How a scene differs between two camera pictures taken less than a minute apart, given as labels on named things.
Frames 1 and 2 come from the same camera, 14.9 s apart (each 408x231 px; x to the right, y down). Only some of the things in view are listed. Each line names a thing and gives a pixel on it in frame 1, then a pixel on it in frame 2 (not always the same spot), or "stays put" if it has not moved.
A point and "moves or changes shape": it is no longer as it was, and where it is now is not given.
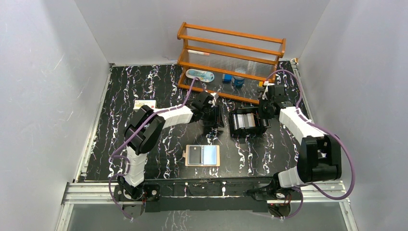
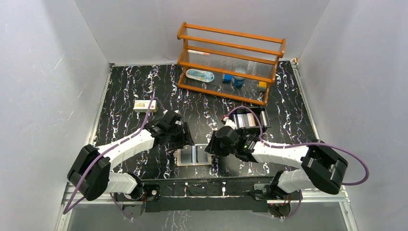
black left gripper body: (213, 117) to (184, 134)
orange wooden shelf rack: (228, 64) stays put
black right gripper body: (264, 109) to (217, 147)
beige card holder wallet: (202, 155) moves or changes shape
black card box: (245, 122) stays put
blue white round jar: (238, 82) stays put
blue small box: (227, 78) stays put
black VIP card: (195, 153) to (186, 154)
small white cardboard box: (138, 103) stays put
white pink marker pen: (198, 52) stays put
